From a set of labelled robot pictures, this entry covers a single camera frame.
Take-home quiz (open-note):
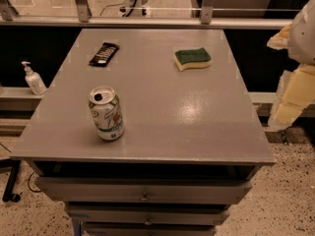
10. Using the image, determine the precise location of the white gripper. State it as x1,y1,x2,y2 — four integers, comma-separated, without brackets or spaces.
267,0,315,128

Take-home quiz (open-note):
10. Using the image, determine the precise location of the green white 7up can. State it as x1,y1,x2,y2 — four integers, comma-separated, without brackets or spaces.
89,86,124,141

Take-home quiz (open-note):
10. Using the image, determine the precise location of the green yellow sponge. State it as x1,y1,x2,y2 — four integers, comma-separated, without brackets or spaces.
174,47,212,71

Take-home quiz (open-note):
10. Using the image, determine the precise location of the grey drawer cabinet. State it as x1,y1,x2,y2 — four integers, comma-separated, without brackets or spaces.
9,28,277,236

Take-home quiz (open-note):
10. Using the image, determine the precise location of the top grey drawer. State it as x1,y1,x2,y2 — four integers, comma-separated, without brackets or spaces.
35,177,252,205

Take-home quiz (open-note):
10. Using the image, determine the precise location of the grey drawer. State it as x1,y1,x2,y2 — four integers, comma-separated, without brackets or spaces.
35,177,252,205
65,204,229,225
84,223,217,236

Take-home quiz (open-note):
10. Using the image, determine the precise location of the black snack bar wrapper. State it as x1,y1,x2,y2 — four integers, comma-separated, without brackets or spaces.
89,42,120,67

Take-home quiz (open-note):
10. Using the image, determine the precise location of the middle grey drawer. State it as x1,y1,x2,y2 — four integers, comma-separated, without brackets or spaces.
65,204,229,225

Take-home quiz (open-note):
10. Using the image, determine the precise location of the white pump soap bottle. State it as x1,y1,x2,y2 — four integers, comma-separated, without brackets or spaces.
22,61,47,95

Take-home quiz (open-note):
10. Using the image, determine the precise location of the bottom grey drawer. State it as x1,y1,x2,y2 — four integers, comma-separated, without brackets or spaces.
84,223,217,236

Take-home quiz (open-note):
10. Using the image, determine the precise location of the black chair base leg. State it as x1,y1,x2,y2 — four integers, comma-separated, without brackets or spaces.
0,158,21,203

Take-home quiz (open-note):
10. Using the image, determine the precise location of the metal railing frame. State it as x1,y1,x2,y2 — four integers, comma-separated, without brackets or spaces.
0,0,291,30

